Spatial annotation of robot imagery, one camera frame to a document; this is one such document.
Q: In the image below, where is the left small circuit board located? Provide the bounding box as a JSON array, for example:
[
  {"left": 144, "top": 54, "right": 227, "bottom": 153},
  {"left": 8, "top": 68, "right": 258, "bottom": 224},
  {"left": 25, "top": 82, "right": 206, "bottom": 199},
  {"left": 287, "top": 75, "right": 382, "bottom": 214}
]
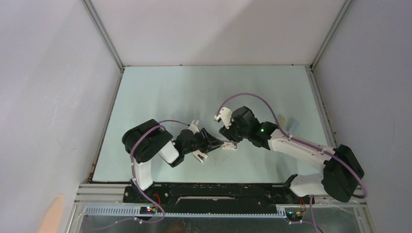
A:
[{"left": 139, "top": 206, "right": 157, "bottom": 215}]

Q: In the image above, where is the right small circuit board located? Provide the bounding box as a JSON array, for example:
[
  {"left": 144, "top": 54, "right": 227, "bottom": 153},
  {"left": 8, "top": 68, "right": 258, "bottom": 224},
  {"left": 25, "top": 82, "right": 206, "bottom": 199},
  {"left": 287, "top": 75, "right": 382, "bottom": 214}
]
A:
[{"left": 286, "top": 211, "right": 305, "bottom": 223}]

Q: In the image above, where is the small white mini stapler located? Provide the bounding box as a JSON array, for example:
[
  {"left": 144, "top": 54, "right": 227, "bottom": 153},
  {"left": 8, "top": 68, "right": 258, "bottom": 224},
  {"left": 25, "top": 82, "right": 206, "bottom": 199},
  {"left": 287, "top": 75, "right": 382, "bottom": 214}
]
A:
[{"left": 193, "top": 150, "right": 207, "bottom": 163}]

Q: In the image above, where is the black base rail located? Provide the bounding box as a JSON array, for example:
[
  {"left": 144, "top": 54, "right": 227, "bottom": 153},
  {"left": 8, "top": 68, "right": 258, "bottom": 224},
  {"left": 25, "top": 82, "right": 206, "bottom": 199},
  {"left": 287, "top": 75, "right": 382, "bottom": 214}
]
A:
[{"left": 122, "top": 183, "right": 309, "bottom": 214}]

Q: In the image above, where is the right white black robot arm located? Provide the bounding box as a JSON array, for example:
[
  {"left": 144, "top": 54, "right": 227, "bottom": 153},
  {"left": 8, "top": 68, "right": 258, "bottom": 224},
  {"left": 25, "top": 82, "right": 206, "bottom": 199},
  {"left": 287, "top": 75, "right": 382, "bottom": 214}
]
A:
[{"left": 214, "top": 106, "right": 364, "bottom": 203}]

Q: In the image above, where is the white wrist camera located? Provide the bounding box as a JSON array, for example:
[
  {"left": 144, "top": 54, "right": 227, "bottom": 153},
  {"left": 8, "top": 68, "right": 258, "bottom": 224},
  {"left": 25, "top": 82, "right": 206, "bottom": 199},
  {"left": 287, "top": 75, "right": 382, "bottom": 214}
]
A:
[
  {"left": 214, "top": 107, "right": 232, "bottom": 129},
  {"left": 188, "top": 119, "right": 200, "bottom": 133}
]

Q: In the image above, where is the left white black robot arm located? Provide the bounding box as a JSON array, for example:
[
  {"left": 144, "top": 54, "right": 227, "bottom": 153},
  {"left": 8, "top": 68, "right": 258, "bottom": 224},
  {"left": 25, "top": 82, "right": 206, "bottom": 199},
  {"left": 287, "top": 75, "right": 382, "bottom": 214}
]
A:
[{"left": 121, "top": 119, "right": 225, "bottom": 202}]

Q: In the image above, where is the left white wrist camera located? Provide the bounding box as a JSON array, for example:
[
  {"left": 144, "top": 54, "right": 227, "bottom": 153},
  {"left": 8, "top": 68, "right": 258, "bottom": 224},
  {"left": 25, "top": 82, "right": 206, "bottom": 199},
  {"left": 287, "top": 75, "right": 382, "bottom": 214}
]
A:
[{"left": 188, "top": 119, "right": 200, "bottom": 133}]

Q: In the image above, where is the white cable duct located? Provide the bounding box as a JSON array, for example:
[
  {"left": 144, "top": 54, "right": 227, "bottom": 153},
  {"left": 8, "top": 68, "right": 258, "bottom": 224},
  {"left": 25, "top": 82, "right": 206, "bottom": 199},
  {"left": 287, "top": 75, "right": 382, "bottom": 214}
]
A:
[{"left": 83, "top": 205, "right": 286, "bottom": 218}]

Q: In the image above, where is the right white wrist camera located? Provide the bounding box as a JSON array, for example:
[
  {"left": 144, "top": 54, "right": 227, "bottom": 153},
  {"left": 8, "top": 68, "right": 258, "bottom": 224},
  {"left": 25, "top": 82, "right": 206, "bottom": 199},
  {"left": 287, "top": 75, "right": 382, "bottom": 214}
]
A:
[{"left": 214, "top": 107, "right": 232, "bottom": 129}]

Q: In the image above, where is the beige stapler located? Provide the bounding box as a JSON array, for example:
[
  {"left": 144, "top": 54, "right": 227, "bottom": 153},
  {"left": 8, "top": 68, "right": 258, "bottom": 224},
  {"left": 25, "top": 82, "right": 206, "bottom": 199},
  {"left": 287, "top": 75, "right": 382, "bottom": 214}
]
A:
[{"left": 278, "top": 116, "right": 286, "bottom": 128}]

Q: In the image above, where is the small circuit board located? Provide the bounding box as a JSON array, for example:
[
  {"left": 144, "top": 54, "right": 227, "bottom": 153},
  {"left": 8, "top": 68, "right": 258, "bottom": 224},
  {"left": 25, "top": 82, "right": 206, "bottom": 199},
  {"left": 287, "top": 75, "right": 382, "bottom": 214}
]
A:
[
  {"left": 139, "top": 206, "right": 157, "bottom": 215},
  {"left": 286, "top": 211, "right": 305, "bottom": 223}
]

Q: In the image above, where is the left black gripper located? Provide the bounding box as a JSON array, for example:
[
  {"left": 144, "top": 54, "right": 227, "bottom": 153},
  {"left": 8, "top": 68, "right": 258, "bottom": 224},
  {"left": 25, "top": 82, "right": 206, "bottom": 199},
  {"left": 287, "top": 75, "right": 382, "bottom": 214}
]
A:
[{"left": 183, "top": 127, "right": 223, "bottom": 154}]

